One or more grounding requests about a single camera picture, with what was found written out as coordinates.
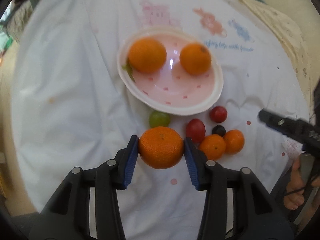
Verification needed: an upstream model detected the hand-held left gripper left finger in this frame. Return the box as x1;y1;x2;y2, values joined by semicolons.
30;135;139;240

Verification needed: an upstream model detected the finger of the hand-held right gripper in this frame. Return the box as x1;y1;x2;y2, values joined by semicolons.
258;108;306;145

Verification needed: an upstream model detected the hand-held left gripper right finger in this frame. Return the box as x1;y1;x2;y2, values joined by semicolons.
184;137;294;240

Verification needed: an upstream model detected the large bumpy tangerine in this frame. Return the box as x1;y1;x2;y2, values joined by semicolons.
138;126;185;170

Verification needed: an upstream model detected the pink dotted bowl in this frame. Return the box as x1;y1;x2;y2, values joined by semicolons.
117;26;224;116

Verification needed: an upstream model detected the person's right hand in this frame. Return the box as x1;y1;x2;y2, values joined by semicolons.
284;159;312;210

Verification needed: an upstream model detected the small tangerine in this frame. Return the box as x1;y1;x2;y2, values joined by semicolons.
198;134;226;160
222;129;245;155

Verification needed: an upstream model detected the oval red grape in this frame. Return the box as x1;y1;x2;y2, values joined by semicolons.
186;119;206;143

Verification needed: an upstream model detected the dark purple grape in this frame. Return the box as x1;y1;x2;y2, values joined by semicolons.
212;125;226;137

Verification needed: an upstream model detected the green grape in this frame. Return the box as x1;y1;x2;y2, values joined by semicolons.
149;111;171;128

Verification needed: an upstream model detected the round red grape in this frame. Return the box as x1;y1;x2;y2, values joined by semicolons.
209;106;228;123

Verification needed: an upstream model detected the white printed bed sheet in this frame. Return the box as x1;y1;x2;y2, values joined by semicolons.
11;0;313;240

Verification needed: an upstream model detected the green leaf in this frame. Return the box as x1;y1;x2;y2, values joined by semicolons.
122;58;136;83

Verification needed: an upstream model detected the beige speckled cloth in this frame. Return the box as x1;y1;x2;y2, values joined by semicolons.
207;0;316;120

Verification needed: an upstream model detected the orange with dark stem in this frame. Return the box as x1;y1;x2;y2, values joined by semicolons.
179;43;212;76

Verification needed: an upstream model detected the large round orange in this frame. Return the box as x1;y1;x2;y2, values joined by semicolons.
128;37;167;74

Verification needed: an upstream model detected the grey cloth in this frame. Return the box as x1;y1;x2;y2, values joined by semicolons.
7;1;34;44

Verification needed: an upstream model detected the thin black cable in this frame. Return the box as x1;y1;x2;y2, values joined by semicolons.
284;175;320;196

